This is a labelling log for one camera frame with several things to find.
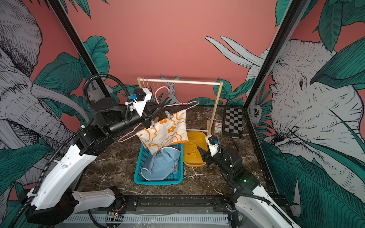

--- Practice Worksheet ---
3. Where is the grey clothespin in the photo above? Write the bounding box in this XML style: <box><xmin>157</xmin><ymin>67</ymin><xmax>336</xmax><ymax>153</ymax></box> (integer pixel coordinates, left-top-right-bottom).
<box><xmin>165</xmin><ymin>110</ymin><xmax>173</xmax><ymax>120</ymax></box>

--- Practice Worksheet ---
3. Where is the cream orange towel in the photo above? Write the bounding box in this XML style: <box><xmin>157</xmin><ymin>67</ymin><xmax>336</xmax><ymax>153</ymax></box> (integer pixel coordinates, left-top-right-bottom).
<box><xmin>136</xmin><ymin>110</ymin><xmax>188</xmax><ymax>155</ymax></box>

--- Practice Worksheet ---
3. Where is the dark blue towel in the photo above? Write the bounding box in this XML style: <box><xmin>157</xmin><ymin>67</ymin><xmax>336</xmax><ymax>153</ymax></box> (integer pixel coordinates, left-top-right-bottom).
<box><xmin>139</xmin><ymin>147</ymin><xmax>181</xmax><ymax>181</ymax></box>

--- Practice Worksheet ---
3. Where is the blue dotted towel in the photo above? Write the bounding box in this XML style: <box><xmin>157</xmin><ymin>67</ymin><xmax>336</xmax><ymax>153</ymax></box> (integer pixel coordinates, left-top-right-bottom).
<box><xmin>171</xmin><ymin>166</ymin><xmax>178</xmax><ymax>175</ymax></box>

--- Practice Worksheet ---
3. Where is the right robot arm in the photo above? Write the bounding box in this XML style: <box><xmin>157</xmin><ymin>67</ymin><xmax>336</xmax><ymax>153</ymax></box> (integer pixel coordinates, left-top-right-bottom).
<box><xmin>197</xmin><ymin>144</ymin><xmax>300</xmax><ymax>228</ymax></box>

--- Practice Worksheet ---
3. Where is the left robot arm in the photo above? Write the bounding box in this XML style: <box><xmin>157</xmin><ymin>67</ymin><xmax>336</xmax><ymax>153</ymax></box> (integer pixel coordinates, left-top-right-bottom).
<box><xmin>9</xmin><ymin>74</ymin><xmax>163</xmax><ymax>228</ymax></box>

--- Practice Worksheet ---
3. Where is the yellow plastic tray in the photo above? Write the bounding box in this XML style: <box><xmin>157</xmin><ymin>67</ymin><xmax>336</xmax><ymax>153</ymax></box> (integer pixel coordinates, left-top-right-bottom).
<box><xmin>183</xmin><ymin>132</ymin><xmax>208</xmax><ymax>167</ymax></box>

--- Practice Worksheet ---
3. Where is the small white red box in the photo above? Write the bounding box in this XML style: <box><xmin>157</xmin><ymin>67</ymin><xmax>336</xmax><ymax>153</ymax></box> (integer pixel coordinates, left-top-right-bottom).
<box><xmin>214</xmin><ymin>122</ymin><xmax>223</xmax><ymax>134</ymax></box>

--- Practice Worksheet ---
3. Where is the wooden clothes rack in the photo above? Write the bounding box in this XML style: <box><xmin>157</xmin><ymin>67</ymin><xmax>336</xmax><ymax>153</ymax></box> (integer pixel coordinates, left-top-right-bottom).
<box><xmin>137</xmin><ymin>75</ymin><xmax>223</xmax><ymax>135</ymax></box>

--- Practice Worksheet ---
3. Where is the teal plastic basket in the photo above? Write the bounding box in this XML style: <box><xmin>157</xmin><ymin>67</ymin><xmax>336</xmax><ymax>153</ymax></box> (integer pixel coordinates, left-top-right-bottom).
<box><xmin>134</xmin><ymin>143</ymin><xmax>184</xmax><ymax>185</ymax></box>

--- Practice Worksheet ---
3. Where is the checkerboard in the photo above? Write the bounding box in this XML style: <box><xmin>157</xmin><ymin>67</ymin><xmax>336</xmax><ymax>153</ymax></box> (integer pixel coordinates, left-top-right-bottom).
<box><xmin>222</xmin><ymin>107</ymin><xmax>243</xmax><ymax>137</ymax></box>

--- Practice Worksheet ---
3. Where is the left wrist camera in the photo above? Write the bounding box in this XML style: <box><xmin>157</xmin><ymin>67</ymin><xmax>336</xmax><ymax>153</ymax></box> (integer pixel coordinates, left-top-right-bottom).
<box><xmin>125</xmin><ymin>88</ymin><xmax>152</xmax><ymax>117</ymax></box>

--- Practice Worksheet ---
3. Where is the white slotted cable duct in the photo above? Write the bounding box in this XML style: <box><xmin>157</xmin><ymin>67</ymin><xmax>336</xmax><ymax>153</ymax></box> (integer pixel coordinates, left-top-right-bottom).
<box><xmin>62</xmin><ymin>213</ymin><xmax>230</xmax><ymax>226</ymax></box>

